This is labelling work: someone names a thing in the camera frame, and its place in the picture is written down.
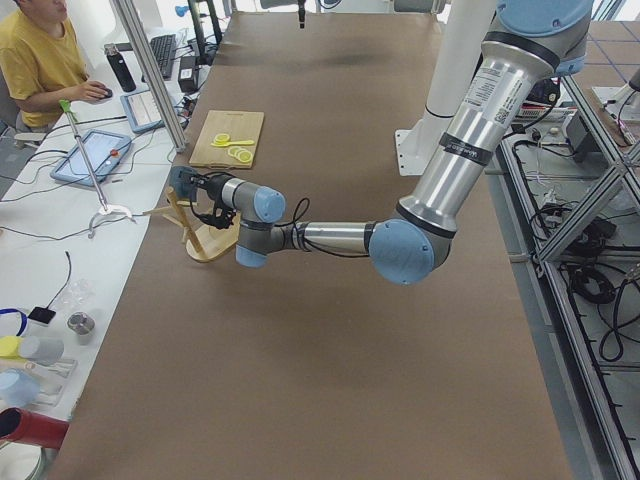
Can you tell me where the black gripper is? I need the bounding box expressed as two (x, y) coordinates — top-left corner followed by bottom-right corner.
(188, 172), (236, 229)

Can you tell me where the blue-green mug yellow inside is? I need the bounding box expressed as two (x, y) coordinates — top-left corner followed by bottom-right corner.
(169, 166), (198, 199)

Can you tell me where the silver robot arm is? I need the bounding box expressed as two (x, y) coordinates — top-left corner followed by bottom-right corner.
(171, 1), (592, 285)

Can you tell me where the wooden cup rack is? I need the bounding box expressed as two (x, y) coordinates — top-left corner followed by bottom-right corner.
(144, 187), (239, 263)

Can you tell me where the small steel cup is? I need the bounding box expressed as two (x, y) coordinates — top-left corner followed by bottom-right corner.
(67, 312), (95, 345)

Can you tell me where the grey cup lying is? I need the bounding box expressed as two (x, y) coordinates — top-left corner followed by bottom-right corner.
(18, 336), (64, 365)

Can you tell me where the yellow cup lying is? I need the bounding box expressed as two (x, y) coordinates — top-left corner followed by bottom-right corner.
(0, 336), (23, 359)

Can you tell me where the light blue cup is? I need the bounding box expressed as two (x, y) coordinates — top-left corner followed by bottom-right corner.
(1, 369), (40, 407)

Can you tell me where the lemon slice on knife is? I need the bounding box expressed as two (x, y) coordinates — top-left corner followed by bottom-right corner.
(212, 133), (231, 146)

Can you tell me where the wooden cutting board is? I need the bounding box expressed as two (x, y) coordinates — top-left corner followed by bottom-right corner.
(189, 110), (265, 169)

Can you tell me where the yellow toy knife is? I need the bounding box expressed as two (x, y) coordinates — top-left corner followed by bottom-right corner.
(210, 140), (255, 148)

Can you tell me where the blue-cased tablet standing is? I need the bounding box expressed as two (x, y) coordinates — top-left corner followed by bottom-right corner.
(120, 90), (163, 134)

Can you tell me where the blue-cased tablet flat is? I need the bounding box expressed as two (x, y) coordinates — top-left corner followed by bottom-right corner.
(50, 129), (132, 187)

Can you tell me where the black power adapter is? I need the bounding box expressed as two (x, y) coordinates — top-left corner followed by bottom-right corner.
(178, 55), (199, 93)

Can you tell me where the black keyboard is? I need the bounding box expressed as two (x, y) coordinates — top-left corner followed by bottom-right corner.
(149, 34), (177, 80)

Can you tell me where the black water bottle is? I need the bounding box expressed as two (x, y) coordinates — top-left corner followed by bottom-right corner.
(104, 43), (137, 93)

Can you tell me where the silver grabber tool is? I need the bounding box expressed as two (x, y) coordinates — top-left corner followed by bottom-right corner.
(53, 99), (135, 239)

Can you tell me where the person in yellow shirt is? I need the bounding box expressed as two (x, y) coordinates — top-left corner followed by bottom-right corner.
(1, 1), (108, 132)

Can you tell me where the small black square device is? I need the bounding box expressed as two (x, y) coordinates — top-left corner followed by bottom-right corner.
(27, 306), (56, 325)

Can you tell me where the clear plastic tray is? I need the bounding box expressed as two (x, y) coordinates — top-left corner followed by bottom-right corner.
(23, 358), (78, 407)

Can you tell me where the red cylinder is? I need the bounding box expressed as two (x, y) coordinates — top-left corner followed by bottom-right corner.
(1, 407), (69, 450)

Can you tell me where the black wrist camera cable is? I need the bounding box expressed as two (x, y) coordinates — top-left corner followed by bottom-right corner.
(192, 172), (374, 259)

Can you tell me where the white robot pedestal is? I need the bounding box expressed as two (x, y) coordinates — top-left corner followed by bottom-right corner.
(395, 1), (496, 176)

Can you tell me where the aluminium frame post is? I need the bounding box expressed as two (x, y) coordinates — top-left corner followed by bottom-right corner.
(112, 0), (187, 153)

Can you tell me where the aluminium frame structure right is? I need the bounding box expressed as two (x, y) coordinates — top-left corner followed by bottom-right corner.
(492, 65), (639, 479)

